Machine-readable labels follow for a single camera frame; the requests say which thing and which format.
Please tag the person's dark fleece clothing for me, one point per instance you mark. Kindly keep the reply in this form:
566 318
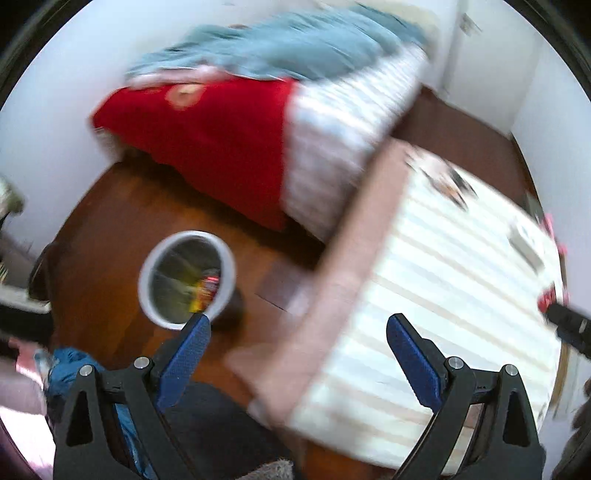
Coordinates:
221 429

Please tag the white rectangular box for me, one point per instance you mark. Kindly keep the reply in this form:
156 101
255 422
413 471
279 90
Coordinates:
526 240

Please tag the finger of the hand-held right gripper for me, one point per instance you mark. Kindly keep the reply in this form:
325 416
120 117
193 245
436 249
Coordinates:
577 339
570 314

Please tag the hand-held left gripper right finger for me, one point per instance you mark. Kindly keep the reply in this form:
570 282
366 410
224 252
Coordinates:
415 360

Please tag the grey checkered bed sheet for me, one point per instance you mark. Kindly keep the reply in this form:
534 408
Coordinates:
332 138

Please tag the blue cloth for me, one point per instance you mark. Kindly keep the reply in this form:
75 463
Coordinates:
64 369

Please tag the light blue quilt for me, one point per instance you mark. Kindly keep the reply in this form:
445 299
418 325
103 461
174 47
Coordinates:
277 46

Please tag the table with striped cloth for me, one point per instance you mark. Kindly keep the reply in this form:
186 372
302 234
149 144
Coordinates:
438 300

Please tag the white door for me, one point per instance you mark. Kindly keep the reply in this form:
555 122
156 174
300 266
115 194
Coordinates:
489 55

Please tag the red snack wrapper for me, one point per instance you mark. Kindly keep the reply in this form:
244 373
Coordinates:
546 299

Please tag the orange snack packet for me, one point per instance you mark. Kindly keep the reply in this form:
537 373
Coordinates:
201 302

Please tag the white round waste bin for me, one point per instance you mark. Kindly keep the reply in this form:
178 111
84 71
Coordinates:
161 263

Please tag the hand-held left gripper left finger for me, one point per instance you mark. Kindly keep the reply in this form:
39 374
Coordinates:
184 355

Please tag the dark furniture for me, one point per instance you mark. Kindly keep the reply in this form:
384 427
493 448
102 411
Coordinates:
27 295

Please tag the red blanket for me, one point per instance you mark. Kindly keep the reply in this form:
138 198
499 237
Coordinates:
207 147

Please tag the pale pink fabric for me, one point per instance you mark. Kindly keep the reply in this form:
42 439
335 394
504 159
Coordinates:
21 397

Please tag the pink cloth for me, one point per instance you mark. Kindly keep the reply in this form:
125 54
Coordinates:
203 73

